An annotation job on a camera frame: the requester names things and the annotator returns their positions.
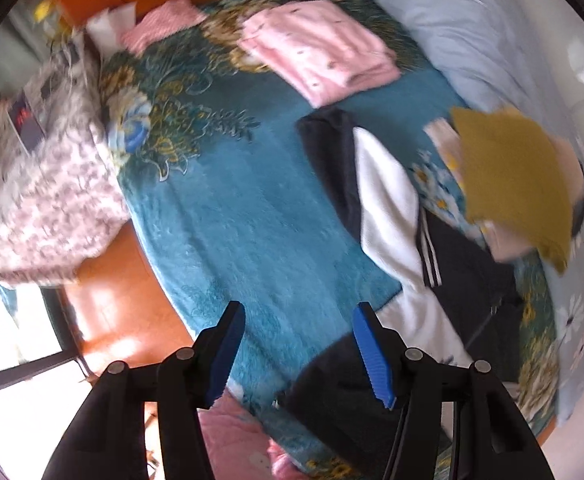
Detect black and white jacket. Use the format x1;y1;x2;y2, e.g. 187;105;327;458
283;107;523;479

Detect pink floral bedding bundle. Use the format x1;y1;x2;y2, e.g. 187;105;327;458
0;32;129;287

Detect mustard yellow knit garment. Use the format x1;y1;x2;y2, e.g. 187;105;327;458
450;107;573;274

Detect small pink knit cloth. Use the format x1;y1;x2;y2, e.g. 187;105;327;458
118;0;207;56

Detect teal floral blanket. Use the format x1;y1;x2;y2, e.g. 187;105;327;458
96;0;561;480

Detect light blue floral quilt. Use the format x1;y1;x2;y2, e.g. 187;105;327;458
374;0;584;422

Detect white cloth piece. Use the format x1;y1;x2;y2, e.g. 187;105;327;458
86;2;136;58

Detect folded pink garment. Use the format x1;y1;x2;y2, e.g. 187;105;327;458
238;0;400;108

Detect pink floral pillow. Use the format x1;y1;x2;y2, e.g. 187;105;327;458
198;390;308;480

